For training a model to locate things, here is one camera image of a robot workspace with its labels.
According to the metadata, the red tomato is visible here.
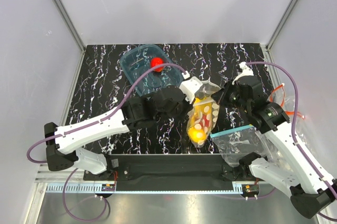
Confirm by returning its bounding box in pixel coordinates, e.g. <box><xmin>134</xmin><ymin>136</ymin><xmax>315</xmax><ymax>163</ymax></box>
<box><xmin>150</xmin><ymin>57</ymin><xmax>164</xmax><ymax>73</ymax></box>

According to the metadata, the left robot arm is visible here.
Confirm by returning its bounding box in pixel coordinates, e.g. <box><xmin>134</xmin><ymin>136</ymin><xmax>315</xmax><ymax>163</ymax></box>
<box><xmin>46</xmin><ymin>85</ymin><xmax>195</xmax><ymax>180</ymax></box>

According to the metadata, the orange zipper clear bag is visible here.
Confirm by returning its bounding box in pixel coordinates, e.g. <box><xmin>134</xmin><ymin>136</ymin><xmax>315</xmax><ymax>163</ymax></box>
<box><xmin>268</xmin><ymin>83</ymin><xmax>295</xmax><ymax>119</ymax></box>

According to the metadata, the teal plastic food container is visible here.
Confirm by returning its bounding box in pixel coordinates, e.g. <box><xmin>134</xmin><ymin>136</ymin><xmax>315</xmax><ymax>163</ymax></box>
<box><xmin>120</xmin><ymin>44</ymin><xmax>184</xmax><ymax>96</ymax></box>

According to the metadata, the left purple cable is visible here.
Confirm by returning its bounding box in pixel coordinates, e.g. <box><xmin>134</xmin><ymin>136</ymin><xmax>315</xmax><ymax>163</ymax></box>
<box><xmin>26</xmin><ymin>63</ymin><xmax>190</xmax><ymax>221</ymax></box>

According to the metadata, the red pepper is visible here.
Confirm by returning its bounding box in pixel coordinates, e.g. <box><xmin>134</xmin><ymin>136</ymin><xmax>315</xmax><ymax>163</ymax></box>
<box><xmin>200</xmin><ymin>115</ymin><xmax>212</xmax><ymax>133</ymax></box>

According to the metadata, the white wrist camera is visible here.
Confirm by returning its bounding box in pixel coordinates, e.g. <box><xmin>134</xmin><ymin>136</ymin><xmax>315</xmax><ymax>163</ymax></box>
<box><xmin>179</xmin><ymin>77</ymin><xmax>203</xmax><ymax>104</ymax></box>
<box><xmin>232</xmin><ymin>62</ymin><xmax>254</xmax><ymax>85</ymax></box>

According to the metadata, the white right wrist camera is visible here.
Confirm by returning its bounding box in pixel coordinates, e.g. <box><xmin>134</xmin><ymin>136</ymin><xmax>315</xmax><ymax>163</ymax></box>
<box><xmin>232</xmin><ymin>62</ymin><xmax>254</xmax><ymax>85</ymax></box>

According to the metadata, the slotted cable duct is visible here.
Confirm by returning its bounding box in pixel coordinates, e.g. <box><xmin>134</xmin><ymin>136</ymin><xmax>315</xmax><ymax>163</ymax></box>
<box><xmin>46</xmin><ymin>181</ymin><xmax>246</xmax><ymax>195</ymax></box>

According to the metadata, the yellow banana bunch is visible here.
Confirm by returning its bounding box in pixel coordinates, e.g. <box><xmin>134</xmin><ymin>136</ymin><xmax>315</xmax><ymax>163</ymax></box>
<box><xmin>187</xmin><ymin>97</ymin><xmax>212</xmax><ymax>129</ymax></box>

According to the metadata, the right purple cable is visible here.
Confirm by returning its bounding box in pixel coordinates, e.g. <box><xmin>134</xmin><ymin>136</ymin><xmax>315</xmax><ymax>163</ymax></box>
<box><xmin>238</xmin><ymin>61</ymin><xmax>337</xmax><ymax>221</ymax></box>

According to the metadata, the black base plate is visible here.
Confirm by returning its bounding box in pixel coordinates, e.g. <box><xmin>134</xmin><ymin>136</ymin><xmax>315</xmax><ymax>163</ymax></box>
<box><xmin>83</xmin><ymin>154</ymin><xmax>256</xmax><ymax>186</ymax></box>

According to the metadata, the yellow lemon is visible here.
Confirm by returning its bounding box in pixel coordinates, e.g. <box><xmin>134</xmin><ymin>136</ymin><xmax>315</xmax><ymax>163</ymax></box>
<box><xmin>187</xmin><ymin>127</ymin><xmax>206</xmax><ymax>144</ymax></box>

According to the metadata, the teal zipper clear bag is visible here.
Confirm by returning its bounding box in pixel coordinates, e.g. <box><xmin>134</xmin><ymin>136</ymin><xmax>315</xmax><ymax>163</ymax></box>
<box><xmin>210</xmin><ymin>125</ymin><xmax>268</xmax><ymax>167</ymax></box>

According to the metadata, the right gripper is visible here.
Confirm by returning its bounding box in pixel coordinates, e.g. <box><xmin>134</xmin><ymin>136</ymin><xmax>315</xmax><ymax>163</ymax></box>
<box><xmin>212</xmin><ymin>78</ymin><xmax>251</xmax><ymax>114</ymax></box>

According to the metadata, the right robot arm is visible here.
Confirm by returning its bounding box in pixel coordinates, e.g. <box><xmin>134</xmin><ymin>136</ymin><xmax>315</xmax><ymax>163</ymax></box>
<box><xmin>212</xmin><ymin>76</ymin><xmax>336</xmax><ymax>219</ymax></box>

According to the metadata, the purple cable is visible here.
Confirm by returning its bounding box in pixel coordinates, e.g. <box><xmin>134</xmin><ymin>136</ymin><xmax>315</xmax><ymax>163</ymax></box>
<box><xmin>238</xmin><ymin>61</ymin><xmax>337</xmax><ymax>221</ymax></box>
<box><xmin>26</xmin><ymin>63</ymin><xmax>190</xmax><ymax>221</ymax></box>

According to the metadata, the white dotted zip bag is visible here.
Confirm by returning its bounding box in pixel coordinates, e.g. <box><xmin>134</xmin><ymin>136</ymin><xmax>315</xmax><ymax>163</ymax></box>
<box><xmin>186</xmin><ymin>80</ymin><xmax>220</xmax><ymax>148</ymax></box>

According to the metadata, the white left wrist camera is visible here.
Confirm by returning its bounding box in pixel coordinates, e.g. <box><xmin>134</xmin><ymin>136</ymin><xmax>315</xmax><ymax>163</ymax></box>
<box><xmin>179</xmin><ymin>77</ymin><xmax>203</xmax><ymax>104</ymax></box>

